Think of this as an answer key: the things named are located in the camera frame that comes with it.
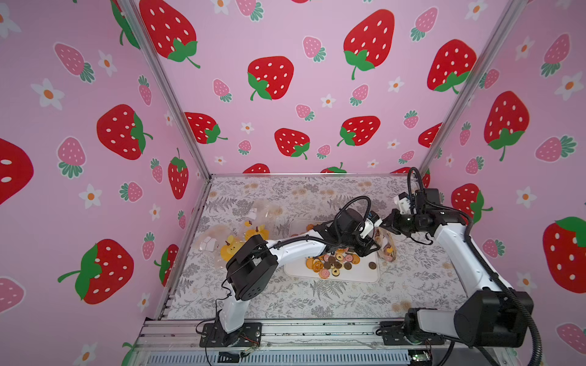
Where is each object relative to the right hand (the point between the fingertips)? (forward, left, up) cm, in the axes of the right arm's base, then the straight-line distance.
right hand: (377, 223), depth 81 cm
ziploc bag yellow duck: (+8, +45, -12) cm, 47 cm away
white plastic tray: (-10, +1, -19) cm, 21 cm away
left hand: (-7, -1, -4) cm, 8 cm away
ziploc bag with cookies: (-6, +65, -10) cm, 66 cm away
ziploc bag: (-4, -5, -8) cm, 10 cm away
